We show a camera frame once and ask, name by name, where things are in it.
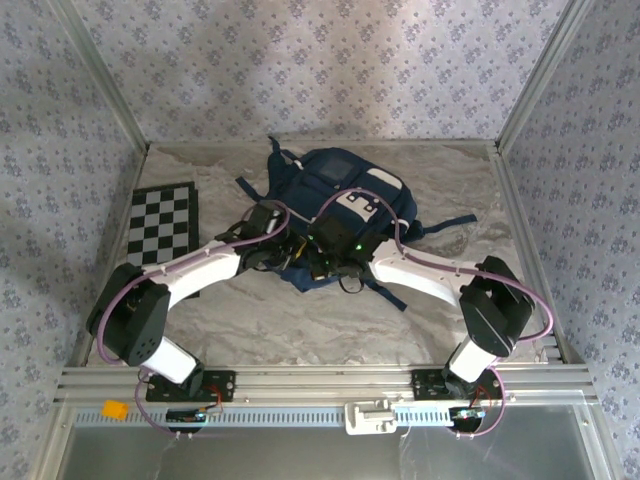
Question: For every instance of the navy blue backpack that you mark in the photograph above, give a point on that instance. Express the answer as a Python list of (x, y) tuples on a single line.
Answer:
[(320, 185)]

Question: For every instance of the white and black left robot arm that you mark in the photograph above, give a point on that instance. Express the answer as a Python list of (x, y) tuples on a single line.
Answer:
[(200, 265)]

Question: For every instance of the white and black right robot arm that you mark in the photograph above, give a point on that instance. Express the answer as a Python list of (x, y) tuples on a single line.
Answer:
[(420, 275)]

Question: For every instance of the black and grey checkerboard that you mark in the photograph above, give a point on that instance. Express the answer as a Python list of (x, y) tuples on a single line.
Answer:
[(155, 225)]

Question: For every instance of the grey metal panel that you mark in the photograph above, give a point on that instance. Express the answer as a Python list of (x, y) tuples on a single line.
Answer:
[(320, 455)]

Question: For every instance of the orange plastic clip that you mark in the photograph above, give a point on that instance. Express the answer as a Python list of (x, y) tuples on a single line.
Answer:
[(115, 409)]

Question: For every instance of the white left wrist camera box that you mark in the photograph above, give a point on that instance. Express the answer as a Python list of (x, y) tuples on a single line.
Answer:
[(272, 222)]

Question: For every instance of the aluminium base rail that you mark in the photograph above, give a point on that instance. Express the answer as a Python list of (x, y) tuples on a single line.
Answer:
[(320, 382)]

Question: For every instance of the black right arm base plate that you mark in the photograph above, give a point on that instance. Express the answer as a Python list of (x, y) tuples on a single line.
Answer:
[(425, 385)]

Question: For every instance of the aluminium side rail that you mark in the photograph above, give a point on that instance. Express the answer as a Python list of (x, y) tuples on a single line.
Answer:
[(125, 220), (517, 210)]

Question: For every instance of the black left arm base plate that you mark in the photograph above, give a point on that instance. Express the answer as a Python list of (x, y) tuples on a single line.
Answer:
[(220, 385)]

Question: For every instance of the white plastic bracket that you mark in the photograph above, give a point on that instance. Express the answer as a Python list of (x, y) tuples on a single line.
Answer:
[(370, 417)]

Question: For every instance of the aluminium frame post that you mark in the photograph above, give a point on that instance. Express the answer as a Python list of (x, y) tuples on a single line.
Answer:
[(545, 75), (100, 80)]

